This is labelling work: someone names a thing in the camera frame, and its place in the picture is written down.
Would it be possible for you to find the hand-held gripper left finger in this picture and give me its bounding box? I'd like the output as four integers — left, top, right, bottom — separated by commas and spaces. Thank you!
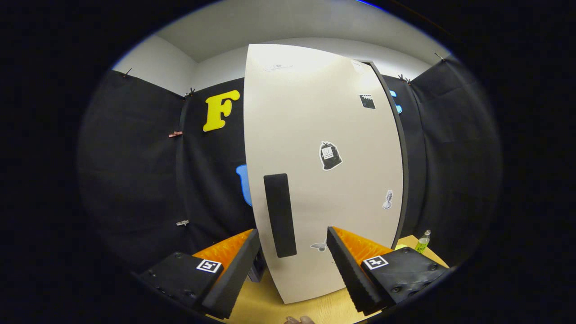
137, 229, 261, 320

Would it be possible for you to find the green plastic bottle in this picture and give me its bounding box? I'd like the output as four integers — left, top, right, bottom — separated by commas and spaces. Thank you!
415, 229, 432, 254

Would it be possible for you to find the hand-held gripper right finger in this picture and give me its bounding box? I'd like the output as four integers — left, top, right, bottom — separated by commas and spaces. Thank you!
326, 226, 450, 316

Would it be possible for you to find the grey shoe cabinet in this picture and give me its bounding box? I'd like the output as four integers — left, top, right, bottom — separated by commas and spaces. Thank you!
360, 61, 410, 249

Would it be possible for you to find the black backdrop cloth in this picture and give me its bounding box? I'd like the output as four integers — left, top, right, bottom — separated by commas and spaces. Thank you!
76, 55, 502, 275

